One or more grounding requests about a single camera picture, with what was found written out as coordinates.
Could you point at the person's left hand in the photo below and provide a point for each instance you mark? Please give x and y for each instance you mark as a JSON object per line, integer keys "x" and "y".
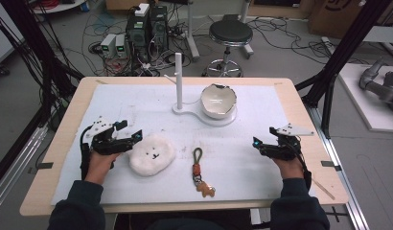
{"x": 98, "y": 167}

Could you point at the white eggshell-shaped bowl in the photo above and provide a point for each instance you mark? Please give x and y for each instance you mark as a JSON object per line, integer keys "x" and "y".
{"x": 218, "y": 100}

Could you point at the grey metal stand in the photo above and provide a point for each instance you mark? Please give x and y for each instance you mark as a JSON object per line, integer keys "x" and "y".
{"x": 191, "y": 32}

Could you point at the brown cardboard box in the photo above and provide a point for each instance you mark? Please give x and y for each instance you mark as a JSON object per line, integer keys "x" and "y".
{"x": 341, "y": 16}

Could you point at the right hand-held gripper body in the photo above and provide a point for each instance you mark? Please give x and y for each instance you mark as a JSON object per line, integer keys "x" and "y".
{"x": 285, "y": 148}

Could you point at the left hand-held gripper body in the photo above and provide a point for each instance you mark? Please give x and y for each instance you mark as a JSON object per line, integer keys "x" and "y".
{"x": 105, "y": 145}

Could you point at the person's right hand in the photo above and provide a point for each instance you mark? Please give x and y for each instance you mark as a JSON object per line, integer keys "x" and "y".
{"x": 292, "y": 169}

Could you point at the black tape strip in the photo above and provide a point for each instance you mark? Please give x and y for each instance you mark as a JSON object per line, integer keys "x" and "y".
{"x": 44, "y": 165}
{"x": 330, "y": 164}

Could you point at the black round stool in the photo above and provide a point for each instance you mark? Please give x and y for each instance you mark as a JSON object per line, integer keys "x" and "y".
{"x": 230, "y": 33}

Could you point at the white floor platform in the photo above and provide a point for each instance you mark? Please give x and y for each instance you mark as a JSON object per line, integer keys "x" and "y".
{"x": 367, "y": 108}

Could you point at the white plush toy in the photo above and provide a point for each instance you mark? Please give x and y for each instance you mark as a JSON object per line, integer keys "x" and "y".
{"x": 153, "y": 155}

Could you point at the black computer tower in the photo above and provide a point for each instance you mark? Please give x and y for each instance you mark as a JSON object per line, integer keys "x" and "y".
{"x": 137, "y": 35}
{"x": 158, "y": 28}

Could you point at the grey power supply unit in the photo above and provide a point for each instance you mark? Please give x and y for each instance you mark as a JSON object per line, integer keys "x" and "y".
{"x": 108, "y": 44}
{"x": 120, "y": 44}

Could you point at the small white box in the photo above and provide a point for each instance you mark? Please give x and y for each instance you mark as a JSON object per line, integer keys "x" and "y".
{"x": 142, "y": 9}

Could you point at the grey robot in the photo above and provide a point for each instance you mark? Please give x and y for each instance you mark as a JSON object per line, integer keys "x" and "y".
{"x": 381, "y": 86}

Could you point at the thin wooden stick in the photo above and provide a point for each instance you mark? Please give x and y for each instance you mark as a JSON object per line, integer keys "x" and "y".
{"x": 324, "y": 189}

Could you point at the white table mat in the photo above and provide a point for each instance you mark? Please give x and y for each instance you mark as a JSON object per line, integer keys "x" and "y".
{"x": 233, "y": 159}

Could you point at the black metal frame post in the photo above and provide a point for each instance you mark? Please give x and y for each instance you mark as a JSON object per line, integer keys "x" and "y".
{"x": 341, "y": 54}
{"x": 34, "y": 48}

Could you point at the white stand with post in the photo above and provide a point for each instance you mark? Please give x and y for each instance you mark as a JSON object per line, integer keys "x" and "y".
{"x": 178, "y": 86}

